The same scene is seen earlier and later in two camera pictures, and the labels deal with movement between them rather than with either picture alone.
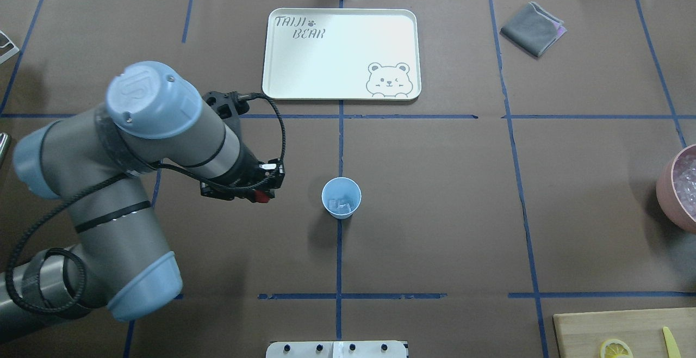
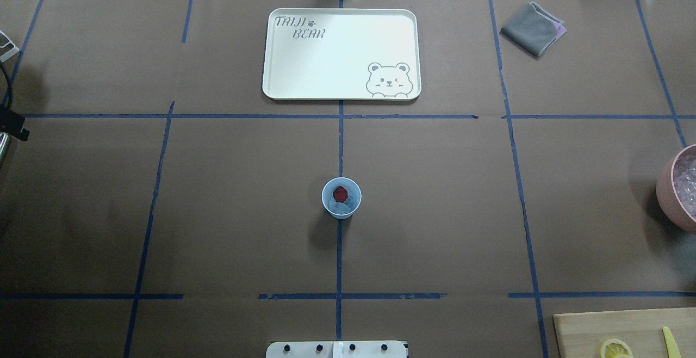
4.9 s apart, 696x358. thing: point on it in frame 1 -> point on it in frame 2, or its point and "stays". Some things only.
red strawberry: x=260 y=197 -> x=340 y=194
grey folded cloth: x=533 y=29 stays
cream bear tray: x=336 y=53 stays
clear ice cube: x=334 y=204 stays
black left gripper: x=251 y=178 -> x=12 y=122
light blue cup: x=341 y=197 stays
